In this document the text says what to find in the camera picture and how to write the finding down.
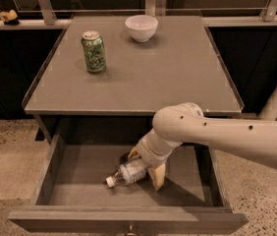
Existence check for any yellow object on ledge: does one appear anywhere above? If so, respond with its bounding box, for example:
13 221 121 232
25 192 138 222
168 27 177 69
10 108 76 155
0 10 19 25

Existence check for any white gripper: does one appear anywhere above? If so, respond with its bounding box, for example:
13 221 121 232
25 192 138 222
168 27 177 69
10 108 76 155
128 136 172 191

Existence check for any grey cabinet with counter top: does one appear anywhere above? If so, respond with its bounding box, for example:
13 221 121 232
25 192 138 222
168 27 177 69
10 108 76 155
23 16 244 138

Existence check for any green soda can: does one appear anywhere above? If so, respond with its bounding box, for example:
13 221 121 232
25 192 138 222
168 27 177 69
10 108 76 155
81 30 106 74

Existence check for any metal drawer knob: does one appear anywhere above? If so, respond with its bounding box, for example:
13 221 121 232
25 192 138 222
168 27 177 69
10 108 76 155
124 224 139 236

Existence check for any white ceramic bowl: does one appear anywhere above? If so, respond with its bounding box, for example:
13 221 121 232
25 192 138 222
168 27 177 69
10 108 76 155
125 15 158 42

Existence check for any blue plastic water bottle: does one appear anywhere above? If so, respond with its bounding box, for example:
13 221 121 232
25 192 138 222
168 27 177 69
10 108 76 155
106 158 147 188

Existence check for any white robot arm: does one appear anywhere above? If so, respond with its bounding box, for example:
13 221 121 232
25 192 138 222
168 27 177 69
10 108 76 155
129 87 277 190

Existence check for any open grey top drawer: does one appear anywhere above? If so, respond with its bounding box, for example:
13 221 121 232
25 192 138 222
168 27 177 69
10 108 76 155
8 134 249 236

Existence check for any metal railing frame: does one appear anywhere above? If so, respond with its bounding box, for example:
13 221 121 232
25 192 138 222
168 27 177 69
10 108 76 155
0 0 277 31

